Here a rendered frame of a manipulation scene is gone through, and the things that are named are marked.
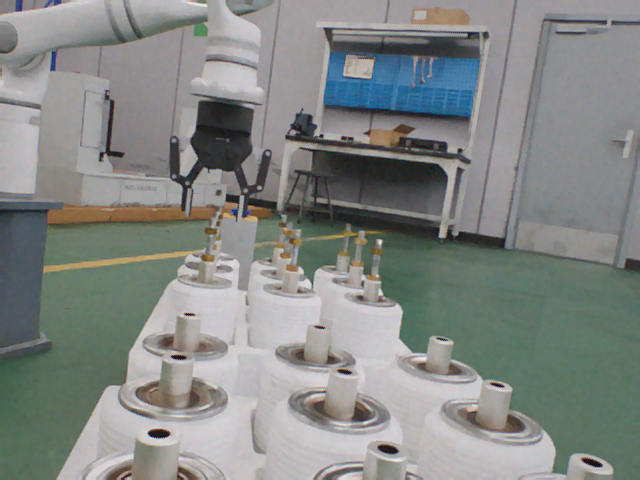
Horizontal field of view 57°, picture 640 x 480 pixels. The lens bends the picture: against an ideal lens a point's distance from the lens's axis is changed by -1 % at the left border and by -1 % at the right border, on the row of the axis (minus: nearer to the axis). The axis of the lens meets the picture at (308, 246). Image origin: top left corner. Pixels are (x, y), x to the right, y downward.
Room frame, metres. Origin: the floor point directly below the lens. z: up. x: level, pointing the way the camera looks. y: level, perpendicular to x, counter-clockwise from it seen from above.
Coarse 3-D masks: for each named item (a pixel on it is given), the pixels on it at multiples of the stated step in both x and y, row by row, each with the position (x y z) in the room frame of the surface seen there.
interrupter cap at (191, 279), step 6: (180, 276) 0.80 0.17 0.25; (186, 276) 0.82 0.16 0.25; (192, 276) 0.82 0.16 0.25; (180, 282) 0.78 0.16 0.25; (186, 282) 0.77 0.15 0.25; (192, 282) 0.78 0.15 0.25; (216, 282) 0.82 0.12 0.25; (222, 282) 0.81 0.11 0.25; (228, 282) 0.81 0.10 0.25; (210, 288) 0.77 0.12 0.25; (216, 288) 0.77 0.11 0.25; (222, 288) 0.78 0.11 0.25
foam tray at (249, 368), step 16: (160, 304) 0.93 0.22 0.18; (240, 304) 1.00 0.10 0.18; (160, 320) 0.84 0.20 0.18; (240, 320) 0.90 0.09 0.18; (144, 336) 0.75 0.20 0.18; (240, 336) 0.81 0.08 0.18; (240, 352) 0.74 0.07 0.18; (256, 352) 0.75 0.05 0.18; (400, 352) 0.84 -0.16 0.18; (240, 368) 0.74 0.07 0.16; (256, 368) 0.74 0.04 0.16; (368, 368) 0.76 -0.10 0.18; (384, 368) 0.76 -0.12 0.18; (240, 384) 0.74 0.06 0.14; (256, 384) 0.74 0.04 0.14; (368, 384) 0.76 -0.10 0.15
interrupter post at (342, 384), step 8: (336, 368) 0.42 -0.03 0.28; (344, 368) 0.42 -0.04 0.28; (336, 376) 0.40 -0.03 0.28; (344, 376) 0.40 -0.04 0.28; (352, 376) 0.40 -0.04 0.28; (328, 384) 0.41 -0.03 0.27; (336, 384) 0.40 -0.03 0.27; (344, 384) 0.40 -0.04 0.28; (352, 384) 0.40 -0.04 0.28; (328, 392) 0.41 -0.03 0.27; (336, 392) 0.40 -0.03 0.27; (344, 392) 0.40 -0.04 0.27; (352, 392) 0.40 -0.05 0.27; (328, 400) 0.41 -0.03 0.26; (336, 400) 0.40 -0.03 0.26; (344, 400) 0.40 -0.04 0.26; (352, 400) 0.40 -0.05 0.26; (328, 408) 0.40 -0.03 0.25; (336, 408) 0.40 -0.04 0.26; (344, 408) 0.40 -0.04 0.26; (352, 408) 0.41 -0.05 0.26; (336, 416) 0.40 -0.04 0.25; (344, 416) 0.40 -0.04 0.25
